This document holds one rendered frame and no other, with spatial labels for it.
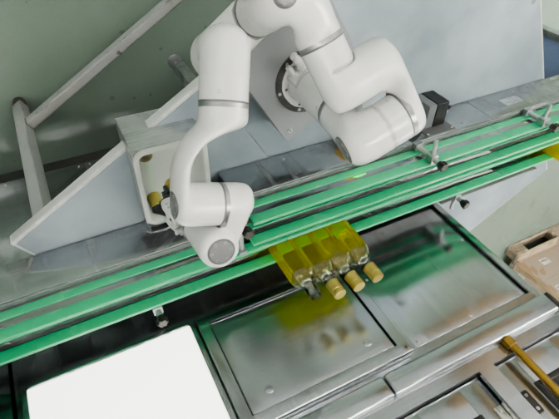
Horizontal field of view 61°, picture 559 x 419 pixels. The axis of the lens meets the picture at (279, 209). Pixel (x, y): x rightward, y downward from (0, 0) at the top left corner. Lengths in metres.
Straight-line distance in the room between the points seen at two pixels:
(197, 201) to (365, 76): 0.37
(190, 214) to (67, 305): 0.53
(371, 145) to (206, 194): 0.32
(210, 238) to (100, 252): 0.51
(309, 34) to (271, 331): 0.76
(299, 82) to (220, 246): 0.43
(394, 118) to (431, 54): 0.65
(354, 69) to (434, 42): 0.68
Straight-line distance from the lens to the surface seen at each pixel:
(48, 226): 1.29
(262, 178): 1.28
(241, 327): 1.30
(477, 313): 1.49
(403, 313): 1.42
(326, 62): 0.87
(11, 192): 1.93
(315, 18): 0.85
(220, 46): 0.80
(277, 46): 1.08
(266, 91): 1.11
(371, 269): 1.26
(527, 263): 5.03
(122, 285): 1.22
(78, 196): 1.25
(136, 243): 1.28
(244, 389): 1.21
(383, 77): 0.90
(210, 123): 0.78
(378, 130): 0.90
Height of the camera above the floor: 1.74
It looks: 41 degrees down
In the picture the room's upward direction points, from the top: 143 degrees clockwise
